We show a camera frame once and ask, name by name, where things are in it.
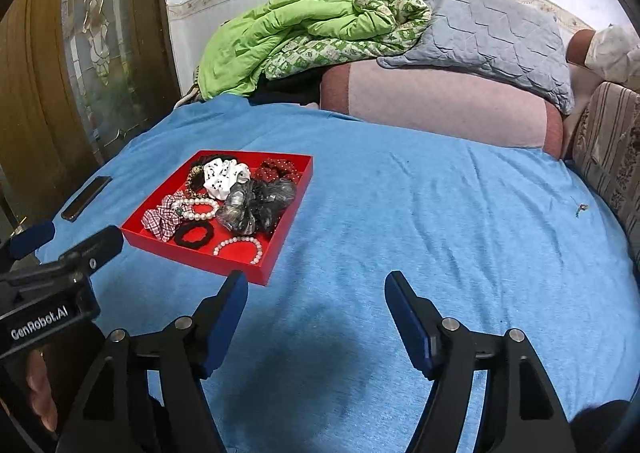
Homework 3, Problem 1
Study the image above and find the person's left hand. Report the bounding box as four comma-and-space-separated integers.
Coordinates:
26, 350, 58, 433

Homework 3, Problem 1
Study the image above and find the wooden glass door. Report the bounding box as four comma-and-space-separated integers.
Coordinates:
1, 0, 180, 230

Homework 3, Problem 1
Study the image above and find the black hair tie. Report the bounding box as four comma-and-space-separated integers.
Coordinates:
172, 220, 216, 251

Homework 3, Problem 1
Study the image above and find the dark red dotted scrunchie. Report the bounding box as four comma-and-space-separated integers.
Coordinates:
252, 158, 302, 184

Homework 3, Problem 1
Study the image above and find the grey quilted pillow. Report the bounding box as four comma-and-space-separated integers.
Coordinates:
378, 0, 574, 115

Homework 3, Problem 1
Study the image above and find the pink bolster pillow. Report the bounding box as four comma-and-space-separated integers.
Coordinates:
320, 60, 563, 158

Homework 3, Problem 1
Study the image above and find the grey sheer scrunchie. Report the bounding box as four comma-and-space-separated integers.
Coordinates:
216, 178, 297, 237

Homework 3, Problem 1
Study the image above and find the white dotted scrunchie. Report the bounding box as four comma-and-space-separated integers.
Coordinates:
203, 158, 250, 201

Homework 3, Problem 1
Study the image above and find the striped beige cushion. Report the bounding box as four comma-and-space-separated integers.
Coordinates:
572, 82, 640, 262

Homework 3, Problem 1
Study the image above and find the black phone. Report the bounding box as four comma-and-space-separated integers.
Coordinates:
61, 176, 112, 222

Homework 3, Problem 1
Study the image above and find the white pearl bracelet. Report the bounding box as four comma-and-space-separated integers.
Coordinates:
170, 197, 222, 223

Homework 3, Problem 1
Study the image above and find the plaid red scrunchie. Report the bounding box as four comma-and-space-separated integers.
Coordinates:
141, 192, 186, 242

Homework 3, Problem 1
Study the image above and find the red jewelry tray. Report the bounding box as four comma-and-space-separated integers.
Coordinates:
122, 150, 314, 285

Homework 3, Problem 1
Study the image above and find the green quilt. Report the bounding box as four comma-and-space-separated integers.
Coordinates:
198, 0, 433, 100

